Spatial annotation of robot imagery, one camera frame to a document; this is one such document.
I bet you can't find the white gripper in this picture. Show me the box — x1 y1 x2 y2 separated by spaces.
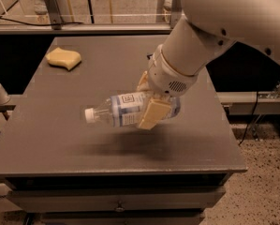
137 45 198 130

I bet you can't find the blue label plastic bottle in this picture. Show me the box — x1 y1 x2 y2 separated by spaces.
84 92 181 128

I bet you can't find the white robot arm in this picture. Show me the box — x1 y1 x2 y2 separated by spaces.
137 0 280 129

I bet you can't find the yellow sponge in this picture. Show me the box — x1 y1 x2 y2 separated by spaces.
45 47 81 71

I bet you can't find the grey drawer cabinet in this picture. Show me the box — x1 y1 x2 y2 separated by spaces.
0 35 248 225

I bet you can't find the black cable on floor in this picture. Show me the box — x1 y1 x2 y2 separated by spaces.
237 91 259 147

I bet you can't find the metal railing frame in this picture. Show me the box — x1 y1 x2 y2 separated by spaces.
0 0 182 35

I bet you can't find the black cable on rail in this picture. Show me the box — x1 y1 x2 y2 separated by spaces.
0 16 84 27

